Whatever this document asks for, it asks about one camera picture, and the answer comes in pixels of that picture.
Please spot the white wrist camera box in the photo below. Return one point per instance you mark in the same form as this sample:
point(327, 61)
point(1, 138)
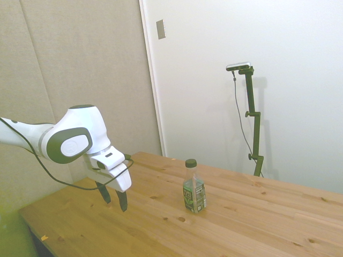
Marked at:
point(106, 159)

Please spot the clear plastic bottle green label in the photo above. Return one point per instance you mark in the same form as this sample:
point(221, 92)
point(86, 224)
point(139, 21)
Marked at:
point(194, 191)

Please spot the grey wall plate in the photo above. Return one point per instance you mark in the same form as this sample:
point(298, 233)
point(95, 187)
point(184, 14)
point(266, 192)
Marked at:
point(160, 29)

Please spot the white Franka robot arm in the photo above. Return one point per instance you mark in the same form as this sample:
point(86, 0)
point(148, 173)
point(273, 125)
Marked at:
point(80, 125)

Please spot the grey exterior camera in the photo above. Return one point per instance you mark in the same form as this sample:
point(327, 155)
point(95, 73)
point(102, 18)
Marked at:
point(238, 66)

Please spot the dark green camera stand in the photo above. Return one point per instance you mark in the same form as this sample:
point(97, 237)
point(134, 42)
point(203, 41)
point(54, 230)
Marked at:
point(253, 117)

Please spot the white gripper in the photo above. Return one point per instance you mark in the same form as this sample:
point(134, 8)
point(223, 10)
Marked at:
point(122, 180)

